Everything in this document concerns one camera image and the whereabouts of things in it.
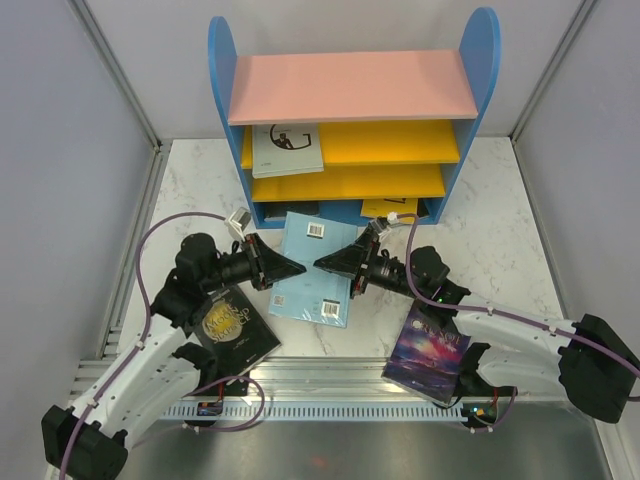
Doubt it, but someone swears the dark navy blue book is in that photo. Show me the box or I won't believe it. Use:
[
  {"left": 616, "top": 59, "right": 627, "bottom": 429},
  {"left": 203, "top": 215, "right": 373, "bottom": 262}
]
[{"left": 264, "top": 201, "right": 320, "bottom": 222}]

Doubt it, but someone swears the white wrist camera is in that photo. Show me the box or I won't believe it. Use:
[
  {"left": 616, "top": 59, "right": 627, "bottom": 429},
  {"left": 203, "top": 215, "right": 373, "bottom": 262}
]
[
  {"left": 224, "top": 207, "right": 252, "bottom": 242},
  {"left": 370, "top": 211, "right": 416, "bottom": 237}
]

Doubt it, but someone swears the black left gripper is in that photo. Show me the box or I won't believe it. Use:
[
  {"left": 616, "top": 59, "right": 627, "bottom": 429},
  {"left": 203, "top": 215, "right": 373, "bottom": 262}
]
[{"left": 201, "top": 231, "right": 305, "bottom": 292}]

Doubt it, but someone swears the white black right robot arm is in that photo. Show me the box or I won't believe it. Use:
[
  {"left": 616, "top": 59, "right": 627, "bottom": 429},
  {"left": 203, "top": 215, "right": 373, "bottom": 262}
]
[{"left": 314, "top": 224, "right": 639, "bottom": 424}]

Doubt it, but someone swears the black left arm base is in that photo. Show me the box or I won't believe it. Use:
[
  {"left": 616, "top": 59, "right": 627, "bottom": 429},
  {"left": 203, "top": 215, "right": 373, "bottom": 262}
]
[{"left": 184, "top": 344, "right": 251, "bottom": 401}]

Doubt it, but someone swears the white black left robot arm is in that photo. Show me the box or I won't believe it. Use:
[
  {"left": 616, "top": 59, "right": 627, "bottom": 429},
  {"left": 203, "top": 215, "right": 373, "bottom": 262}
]
[{"left": 41, "top": 233, "right": 306, "bottom": 479}]

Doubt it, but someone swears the yellow Little Prince book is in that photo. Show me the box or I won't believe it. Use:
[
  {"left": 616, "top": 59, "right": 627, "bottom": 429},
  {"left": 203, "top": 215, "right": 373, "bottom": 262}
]
[{"left": 360, "top": 198, "right": 418, "bottom": 218}]

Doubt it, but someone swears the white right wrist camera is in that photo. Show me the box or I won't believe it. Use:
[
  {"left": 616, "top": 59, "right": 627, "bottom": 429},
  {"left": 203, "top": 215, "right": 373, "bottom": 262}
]
[{"left": 370, "top": 211, "right": 416, "bottom": 237}]

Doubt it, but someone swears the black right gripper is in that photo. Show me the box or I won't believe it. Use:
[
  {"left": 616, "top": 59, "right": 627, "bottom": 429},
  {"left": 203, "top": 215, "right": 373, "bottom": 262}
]
[{"left": 314, "top": 226, "right": 426, "bottom": 300}]

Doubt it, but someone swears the dark green Alice Wonderland book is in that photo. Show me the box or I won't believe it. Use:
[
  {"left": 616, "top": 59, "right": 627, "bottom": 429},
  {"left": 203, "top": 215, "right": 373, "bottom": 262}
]
[{"left": 416, "top": 199, "right": 430, "bottom": 218}]

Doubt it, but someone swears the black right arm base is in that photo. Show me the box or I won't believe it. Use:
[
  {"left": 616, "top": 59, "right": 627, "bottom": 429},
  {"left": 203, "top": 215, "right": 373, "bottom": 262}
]
[{"left": 453, "top": 342, "right": 514, "bottom": 398}]

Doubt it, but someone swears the blue pink yellow shelf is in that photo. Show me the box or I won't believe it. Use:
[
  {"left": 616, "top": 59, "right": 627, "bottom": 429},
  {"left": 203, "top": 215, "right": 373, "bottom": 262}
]
[{"left": 208, "top": 7, "right": 502, "bottom": 228}]

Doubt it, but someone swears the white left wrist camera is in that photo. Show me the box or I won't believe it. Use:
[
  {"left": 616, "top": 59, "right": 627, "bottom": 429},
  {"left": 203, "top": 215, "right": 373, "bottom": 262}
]
[{"left": 224, "top": 207, "right": 252, "bottom": 242}]

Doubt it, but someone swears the black Moon and Sixpence book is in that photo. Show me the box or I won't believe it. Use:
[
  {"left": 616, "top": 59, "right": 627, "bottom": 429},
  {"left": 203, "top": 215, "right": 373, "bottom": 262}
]
[{"left": 194, "top": 286, "right": 281, "bottom": 377}]

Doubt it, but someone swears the pale grey Gatsby book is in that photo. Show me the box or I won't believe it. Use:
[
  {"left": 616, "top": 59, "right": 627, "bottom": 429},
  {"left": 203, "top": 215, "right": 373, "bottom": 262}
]
[{"left": 252, "top": 124, "right": 324, "bottom": 179}]

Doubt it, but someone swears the light blue thin book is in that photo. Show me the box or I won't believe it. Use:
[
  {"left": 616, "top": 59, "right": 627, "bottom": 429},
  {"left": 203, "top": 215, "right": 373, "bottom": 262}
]
[{"left": 269, "top": 213, "right": 358, "bottom": 328}]

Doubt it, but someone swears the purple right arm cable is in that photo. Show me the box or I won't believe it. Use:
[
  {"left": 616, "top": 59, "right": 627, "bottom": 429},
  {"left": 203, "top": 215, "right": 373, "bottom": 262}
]
[{"left": 405, "top": 213, "right": 640, "bottom": 404}]

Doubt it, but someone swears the light blue slotted cable duct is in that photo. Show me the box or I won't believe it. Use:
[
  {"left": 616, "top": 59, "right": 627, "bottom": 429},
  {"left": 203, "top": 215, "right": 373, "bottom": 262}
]
[{"left": 161, "top": 399, "right": 489, "bottom": 422}]

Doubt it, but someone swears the purple Robinson Crusoe book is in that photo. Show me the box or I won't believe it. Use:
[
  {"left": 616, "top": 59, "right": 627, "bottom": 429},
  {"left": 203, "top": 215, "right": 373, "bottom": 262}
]
[{"left": 381, "top": 300, "right": 471, "bottom": 407}]

